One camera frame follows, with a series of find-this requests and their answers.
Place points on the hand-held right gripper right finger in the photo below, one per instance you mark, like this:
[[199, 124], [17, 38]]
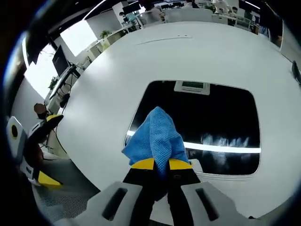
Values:
[[183, 188]]

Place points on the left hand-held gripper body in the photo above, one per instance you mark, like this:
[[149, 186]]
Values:
[[16, 146]]

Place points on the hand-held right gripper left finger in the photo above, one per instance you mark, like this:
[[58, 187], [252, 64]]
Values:
[[141, 188]]

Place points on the blue cleaning cloth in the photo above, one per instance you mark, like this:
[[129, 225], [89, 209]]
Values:
[[155, 131]]

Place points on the black mesh chair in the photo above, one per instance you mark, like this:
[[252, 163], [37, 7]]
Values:
[[65, 202]]

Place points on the potted green plant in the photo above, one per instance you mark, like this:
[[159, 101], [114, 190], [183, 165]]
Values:
[[53, 83], [104, 34]]

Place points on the black monitor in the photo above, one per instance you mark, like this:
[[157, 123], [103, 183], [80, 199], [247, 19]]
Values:
[[60, 60]]

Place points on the black curved object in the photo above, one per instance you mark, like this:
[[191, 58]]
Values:
[[296, 71]]

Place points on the white desk partition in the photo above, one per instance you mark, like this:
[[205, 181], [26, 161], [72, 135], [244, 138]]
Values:
[[188, 16]]

